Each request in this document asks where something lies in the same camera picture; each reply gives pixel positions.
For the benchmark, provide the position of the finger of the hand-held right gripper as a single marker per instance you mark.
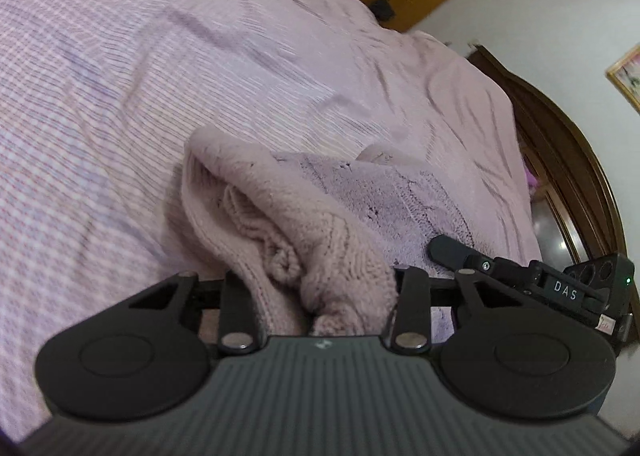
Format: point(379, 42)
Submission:
point(452, 250)

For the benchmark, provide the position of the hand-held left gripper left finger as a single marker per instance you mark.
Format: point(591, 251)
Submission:
point(235, 298)

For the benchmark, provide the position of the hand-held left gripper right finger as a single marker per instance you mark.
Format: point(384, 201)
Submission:
point(412, 298)

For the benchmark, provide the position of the lilac knit cardigan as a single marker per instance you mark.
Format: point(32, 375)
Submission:
point(300, 216)

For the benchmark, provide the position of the dark wooden headboard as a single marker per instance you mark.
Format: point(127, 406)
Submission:
point(565, 136)

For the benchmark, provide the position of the pink checked bed sheet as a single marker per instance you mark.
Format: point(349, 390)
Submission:
point(150, 86)

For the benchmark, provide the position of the small black object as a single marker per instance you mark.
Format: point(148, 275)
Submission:
point(382, 8)

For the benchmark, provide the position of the framed wall picture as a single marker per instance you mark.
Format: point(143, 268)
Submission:
point(627, 81)

